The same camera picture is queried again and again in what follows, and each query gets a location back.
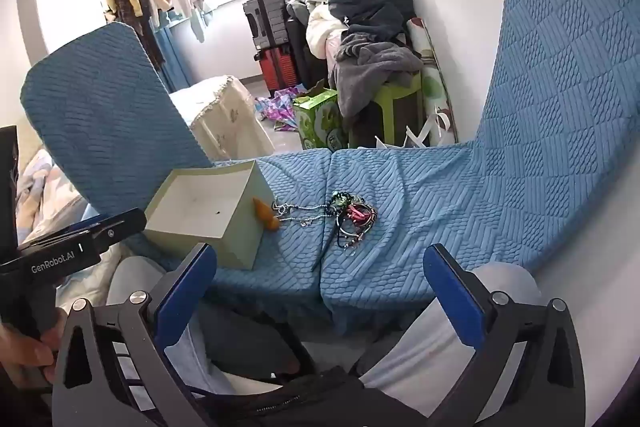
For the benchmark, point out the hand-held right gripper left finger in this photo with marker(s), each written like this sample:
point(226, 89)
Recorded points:
point(185, 292)

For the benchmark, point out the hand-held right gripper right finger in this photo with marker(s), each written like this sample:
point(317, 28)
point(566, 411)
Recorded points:
point(450, 292)

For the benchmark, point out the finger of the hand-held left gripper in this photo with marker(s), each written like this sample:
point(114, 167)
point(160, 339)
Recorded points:
point(120, 224)

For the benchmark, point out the pale green cardboard box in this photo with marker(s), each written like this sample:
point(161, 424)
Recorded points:
point(240, 227)

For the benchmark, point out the person's left hand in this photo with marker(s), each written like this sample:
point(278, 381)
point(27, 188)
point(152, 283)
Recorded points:
point(25, 349)

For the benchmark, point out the person's right leg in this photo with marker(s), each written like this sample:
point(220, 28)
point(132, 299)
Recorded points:
point(450, 357)

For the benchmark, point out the printed bedding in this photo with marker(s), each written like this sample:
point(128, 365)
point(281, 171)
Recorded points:
point(45, 192)

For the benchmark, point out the blue textured sofa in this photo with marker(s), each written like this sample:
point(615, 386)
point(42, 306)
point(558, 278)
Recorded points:
point(425, 207)

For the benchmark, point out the orange carrot hair clip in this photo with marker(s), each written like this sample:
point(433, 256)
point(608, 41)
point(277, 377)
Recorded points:
point(265, 214)

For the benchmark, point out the cream lace-covered table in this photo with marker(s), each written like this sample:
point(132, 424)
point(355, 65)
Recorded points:
point(225, 117)

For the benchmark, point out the black zippered bag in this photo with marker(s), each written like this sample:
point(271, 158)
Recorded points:
point(320, 399)

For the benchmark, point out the white tote bag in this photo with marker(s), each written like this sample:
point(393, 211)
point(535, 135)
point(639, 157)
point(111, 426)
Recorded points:
point(435, 122)

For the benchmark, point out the blue curtain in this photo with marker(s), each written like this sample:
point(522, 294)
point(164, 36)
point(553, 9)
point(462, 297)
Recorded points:
point(172, 57)

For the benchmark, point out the green plastic stool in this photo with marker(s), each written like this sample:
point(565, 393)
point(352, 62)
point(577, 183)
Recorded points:
point(395, 107)

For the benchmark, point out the colourful crumpled plastic bag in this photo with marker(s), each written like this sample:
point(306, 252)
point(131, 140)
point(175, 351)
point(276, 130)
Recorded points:
point(280, 112)

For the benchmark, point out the green printed carton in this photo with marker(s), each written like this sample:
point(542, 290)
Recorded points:
point(320, 122)

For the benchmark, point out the red suitcase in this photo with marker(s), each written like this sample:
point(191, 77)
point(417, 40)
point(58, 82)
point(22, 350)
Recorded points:
point(275, 67)

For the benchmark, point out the white wardrobe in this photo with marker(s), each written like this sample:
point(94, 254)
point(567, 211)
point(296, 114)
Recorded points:
point(65, 7)

